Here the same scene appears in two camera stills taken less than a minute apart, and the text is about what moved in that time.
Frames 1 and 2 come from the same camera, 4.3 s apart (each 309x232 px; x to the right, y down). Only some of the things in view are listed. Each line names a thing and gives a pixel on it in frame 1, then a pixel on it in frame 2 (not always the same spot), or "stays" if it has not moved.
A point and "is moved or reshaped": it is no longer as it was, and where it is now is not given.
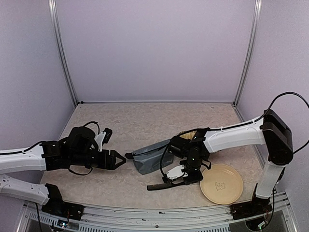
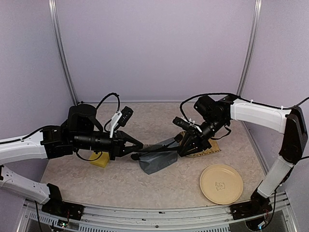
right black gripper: (198, 177) to (197, 139)
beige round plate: (221, 184) stays
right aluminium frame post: (258, 8) stays
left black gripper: (110, 164) to (119, 140)
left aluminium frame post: (60, 50) stays
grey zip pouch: (149, 159) is moved or reshaped
